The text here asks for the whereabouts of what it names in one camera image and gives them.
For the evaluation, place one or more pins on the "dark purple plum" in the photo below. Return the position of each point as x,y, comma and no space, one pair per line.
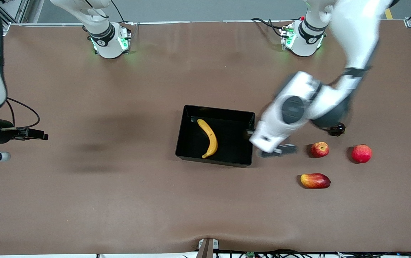
338,130

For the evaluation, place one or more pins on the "red yellow mango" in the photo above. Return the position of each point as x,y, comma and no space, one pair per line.
315,181

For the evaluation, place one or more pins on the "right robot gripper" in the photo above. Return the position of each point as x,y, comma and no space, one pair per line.
2,131

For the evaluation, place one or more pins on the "metal table clamp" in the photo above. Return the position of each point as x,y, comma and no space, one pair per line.
207,248

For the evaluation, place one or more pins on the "small red yellow apple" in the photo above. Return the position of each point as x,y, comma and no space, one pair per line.
319,149

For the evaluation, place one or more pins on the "yellow banana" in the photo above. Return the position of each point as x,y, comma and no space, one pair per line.
211,138

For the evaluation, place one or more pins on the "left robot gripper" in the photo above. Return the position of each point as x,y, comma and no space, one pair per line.
246,134

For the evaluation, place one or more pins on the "black plastic tray box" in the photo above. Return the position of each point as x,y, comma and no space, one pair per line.
194,143

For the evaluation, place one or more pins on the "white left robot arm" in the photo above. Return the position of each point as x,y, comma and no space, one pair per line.
356,32

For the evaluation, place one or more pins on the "brown table mat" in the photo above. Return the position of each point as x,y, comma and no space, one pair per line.
119,197

